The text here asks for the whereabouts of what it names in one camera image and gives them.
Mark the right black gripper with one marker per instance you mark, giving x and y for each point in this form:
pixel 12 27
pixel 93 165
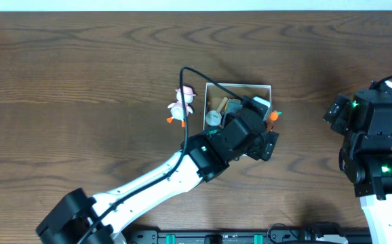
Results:
pixel 336 109

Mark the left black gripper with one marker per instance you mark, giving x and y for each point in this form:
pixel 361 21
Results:
pixel 267 146

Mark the brown plush capybara toy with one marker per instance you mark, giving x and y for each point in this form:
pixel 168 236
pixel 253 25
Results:
pixel 274 115

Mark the white wooden pellet drum toy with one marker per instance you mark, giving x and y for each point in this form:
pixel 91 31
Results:
pixel 214 117

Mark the white duck toy pink hat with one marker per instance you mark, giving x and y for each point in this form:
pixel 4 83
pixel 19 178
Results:
pixel 182 105

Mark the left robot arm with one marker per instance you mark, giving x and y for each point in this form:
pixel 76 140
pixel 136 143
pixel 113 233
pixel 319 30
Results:
pixel 101 218

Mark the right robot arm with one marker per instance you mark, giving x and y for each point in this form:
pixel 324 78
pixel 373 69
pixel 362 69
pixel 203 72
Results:
pixel 365 157

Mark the white cardboard box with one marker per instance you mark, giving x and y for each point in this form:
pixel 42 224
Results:
pixel 214 95

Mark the black mounting rail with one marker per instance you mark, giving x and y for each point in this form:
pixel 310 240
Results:
pixel 317 232

